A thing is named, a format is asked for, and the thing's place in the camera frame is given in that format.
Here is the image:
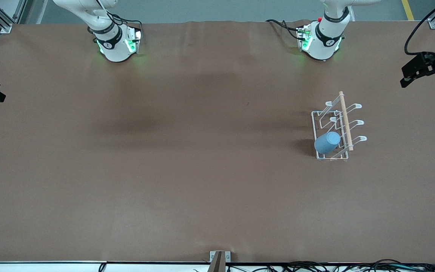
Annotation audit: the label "brown table cover mat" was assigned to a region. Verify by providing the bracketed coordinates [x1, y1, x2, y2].
[0, 20, 435, 264]

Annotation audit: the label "black left base cable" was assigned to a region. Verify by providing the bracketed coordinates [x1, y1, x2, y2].
[265, 19, 302, 40]

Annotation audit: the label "black cable bundle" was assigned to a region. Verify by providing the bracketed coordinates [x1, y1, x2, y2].
[225, 259, 435, 272]

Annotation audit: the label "blue plastic cup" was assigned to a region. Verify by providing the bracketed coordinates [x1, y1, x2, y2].
[314, 131, 341, 155]

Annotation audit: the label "white wire cup rack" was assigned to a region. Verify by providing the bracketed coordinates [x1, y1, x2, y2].
[311, 91, 368, 162]

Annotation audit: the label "black right base cables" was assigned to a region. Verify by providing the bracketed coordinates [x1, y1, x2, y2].
[95, 0, 143, 32]

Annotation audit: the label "metal bracket with brown post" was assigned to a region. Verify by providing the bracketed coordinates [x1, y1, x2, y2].
[208, 250, 231, 272]

